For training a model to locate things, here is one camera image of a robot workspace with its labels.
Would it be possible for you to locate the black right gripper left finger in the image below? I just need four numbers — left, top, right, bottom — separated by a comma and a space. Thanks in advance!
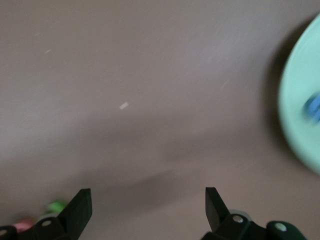
0, 188, 93, 240

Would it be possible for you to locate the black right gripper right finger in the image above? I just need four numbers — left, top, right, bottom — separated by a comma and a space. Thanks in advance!
201, 186, 307, 240

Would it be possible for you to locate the green foam letter Z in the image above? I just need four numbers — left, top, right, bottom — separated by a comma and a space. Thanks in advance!
46, 200, 68, 216

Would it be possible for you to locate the red foam letter C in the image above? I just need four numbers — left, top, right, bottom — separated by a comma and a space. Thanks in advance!
12, 218, 35, 230

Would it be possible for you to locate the blue foam letter G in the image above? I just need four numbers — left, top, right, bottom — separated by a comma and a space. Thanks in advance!
305, 92, 320, 123

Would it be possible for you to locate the brown table mat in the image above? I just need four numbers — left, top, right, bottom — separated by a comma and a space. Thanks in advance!
0, 0, 320, 240

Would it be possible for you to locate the green plate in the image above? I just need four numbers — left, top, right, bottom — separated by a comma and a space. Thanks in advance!
278, 12, 320, 176

